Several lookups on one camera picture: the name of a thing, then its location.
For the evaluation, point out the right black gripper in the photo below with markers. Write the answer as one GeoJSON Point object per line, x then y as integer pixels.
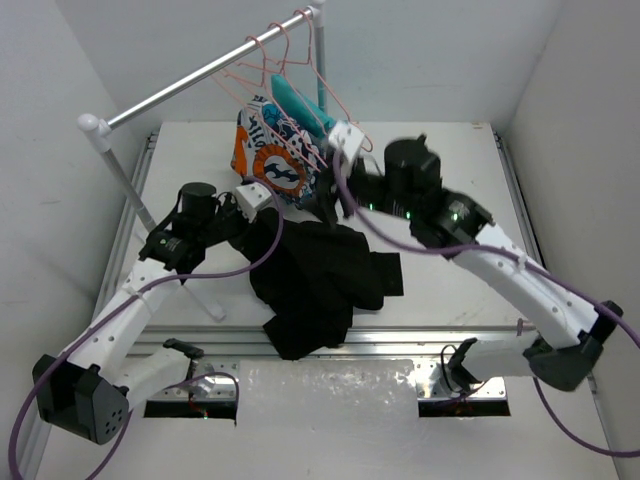
{"type": "Point", "coordinates": [326, 194]}

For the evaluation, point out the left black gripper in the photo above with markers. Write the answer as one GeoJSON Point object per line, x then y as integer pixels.
{"type": "Point", "coordinates": [239, 226]}

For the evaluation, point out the black shirt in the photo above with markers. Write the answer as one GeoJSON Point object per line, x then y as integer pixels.
{"type": "Point", "coordinates": [314, 281]}

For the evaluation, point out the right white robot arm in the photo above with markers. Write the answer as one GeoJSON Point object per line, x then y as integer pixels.
{"type": "Point", "coordinates": [569, 334]}

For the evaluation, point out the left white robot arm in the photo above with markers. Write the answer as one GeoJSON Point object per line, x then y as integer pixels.
{"type": "Point", "coordinates": [87, 390]}

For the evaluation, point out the orange navy patterned shirt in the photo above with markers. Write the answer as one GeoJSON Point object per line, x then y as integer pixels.
{"type": "Point", "coordinates": [259, 153]}

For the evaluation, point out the teal shirt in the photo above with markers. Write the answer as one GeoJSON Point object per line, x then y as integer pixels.
{"type": "Point", "coordinates": [299, 107]}

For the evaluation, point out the silver clothes rack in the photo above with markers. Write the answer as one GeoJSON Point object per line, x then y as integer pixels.
{"type": "Point", "coordinates": [136, 220]}

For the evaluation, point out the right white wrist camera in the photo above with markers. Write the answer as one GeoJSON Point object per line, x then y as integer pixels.
{"type": "Point", "coordinates": [346, 138]}

